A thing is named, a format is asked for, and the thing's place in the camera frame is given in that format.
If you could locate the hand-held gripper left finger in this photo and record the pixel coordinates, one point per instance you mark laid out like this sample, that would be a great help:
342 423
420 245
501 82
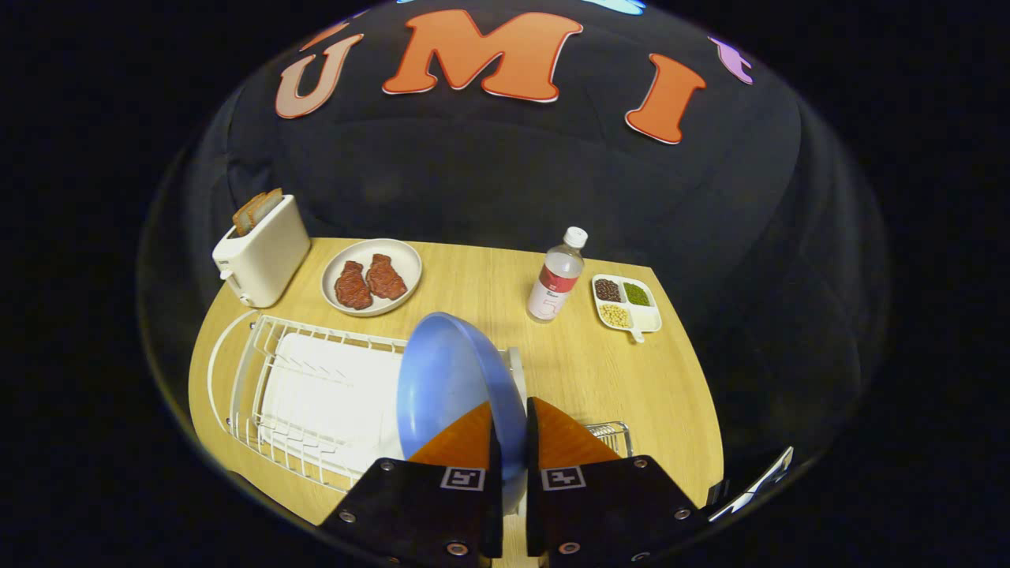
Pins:
426 505

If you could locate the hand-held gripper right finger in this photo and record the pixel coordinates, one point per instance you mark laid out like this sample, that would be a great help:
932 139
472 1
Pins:
607 505

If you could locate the blue plate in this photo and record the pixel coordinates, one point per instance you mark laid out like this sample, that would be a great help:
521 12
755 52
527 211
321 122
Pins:
450 371

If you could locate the white divided bean dish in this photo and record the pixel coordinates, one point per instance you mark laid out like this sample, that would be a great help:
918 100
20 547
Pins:
647 317

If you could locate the round beige dish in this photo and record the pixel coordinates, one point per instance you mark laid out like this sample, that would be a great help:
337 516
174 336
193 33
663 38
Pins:
402 256

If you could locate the clear bottle red label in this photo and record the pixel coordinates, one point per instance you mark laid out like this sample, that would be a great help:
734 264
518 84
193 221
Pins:
556 280

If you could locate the red meat piece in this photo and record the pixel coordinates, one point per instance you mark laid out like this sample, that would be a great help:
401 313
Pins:
386 277
352 285

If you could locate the white toaster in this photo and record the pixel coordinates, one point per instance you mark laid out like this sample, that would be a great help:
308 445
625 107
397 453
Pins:
268 252

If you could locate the black backdrop cloth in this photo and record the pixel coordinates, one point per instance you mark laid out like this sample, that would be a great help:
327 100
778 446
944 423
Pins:
489 173

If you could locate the brown toast slice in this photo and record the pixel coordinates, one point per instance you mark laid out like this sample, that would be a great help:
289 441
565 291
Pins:
268 201
246 214

